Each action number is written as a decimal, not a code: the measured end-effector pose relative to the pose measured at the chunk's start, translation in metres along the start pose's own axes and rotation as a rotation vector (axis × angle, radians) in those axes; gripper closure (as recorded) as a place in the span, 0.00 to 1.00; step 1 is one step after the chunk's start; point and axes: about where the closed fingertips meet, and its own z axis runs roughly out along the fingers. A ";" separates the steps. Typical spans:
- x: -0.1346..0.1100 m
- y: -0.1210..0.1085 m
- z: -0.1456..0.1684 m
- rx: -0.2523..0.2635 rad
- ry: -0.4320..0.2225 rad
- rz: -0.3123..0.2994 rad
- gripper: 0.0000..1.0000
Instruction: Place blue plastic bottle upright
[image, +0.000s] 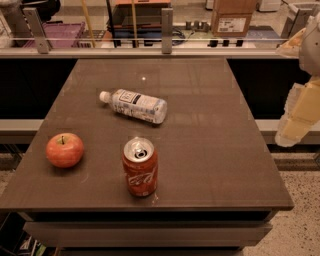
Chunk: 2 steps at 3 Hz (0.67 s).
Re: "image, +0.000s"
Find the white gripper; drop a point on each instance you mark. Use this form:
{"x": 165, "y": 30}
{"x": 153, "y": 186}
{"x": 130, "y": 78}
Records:
{"x": 312, "y": 50}

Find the clear plastic water bottle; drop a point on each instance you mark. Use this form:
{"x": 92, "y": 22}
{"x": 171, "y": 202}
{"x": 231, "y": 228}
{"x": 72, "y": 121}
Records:
{"x": 136, "y": 105}

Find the cardboard box with label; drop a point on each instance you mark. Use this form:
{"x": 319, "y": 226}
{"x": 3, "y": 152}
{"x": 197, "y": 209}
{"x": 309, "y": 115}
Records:
{"x": 231, "y": 18}

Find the red soda can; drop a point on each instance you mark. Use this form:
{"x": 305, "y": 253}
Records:
{"x": 140, "y": 163}

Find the red apple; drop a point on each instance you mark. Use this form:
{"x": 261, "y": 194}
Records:
{"x": 64, "y": 150}

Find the purple plastic crate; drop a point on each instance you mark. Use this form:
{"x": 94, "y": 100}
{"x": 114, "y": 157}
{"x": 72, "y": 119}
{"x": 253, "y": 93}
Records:
{"x": 63, "y": 35}

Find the drawer under table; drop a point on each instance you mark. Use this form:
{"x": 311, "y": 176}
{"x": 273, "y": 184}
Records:
{"x": 126, "y": 234}

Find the right metal railing bracket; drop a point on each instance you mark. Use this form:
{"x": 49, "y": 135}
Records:
{"x": 298, "y": 16}

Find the metal railing bracket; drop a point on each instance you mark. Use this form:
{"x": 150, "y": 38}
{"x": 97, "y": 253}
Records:
{"x": 166, "y": 30}
{"x": 298, "y": 16}
{"x": 42, "y": 44}

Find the middle metal railing bracket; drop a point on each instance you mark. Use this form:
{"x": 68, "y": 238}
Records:
{"x": 166, "y": 30}

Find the yellow broom handle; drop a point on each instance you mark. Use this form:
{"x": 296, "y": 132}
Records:
{"x": 88, "y": 22}

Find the left metal railing bracket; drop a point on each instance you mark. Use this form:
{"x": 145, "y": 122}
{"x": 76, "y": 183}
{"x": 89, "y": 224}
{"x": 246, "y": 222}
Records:
{"x": 42, "y": 44}

